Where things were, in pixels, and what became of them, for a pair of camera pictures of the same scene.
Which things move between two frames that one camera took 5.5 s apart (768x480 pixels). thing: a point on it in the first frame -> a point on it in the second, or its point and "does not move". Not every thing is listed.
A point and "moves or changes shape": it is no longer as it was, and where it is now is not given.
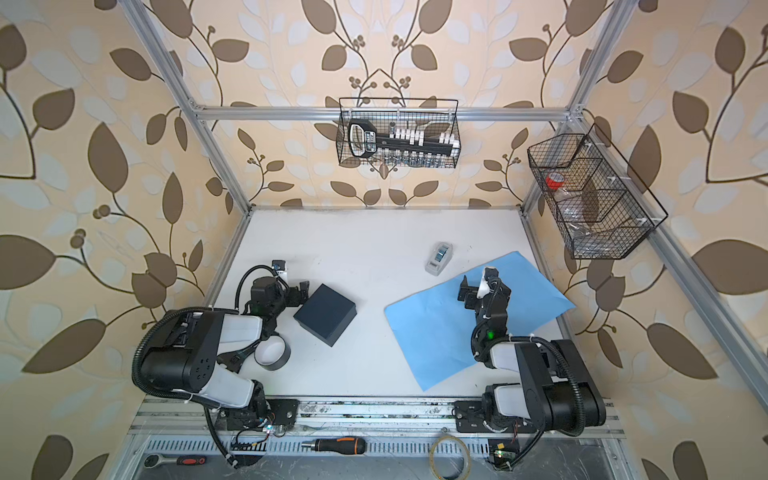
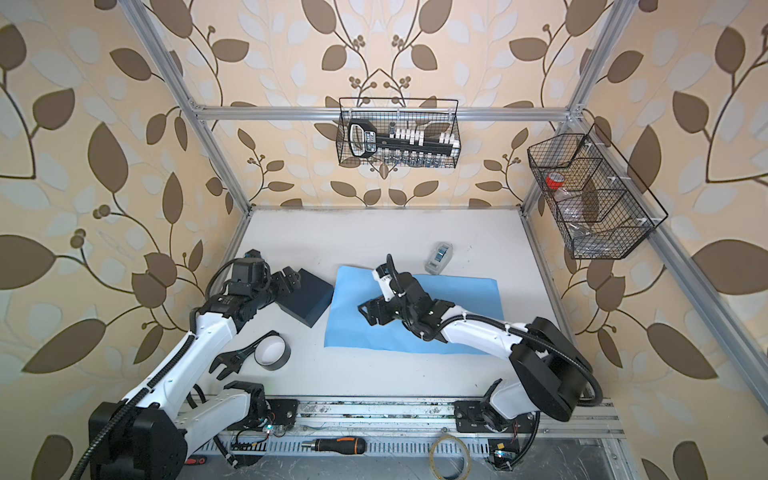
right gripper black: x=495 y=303 -> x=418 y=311
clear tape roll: x=468 y=462 does not move
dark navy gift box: x=326 y=314 moves or changes shape
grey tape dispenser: x=439 y=258 does not move
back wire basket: x=398 y=133 does not move
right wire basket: x=604 y=209 does not move
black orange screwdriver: x=350 y=445 does not move
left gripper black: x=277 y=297 -> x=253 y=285
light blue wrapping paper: x=435 y=327 -> x=347 y=328
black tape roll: x=272 y=353 does not move
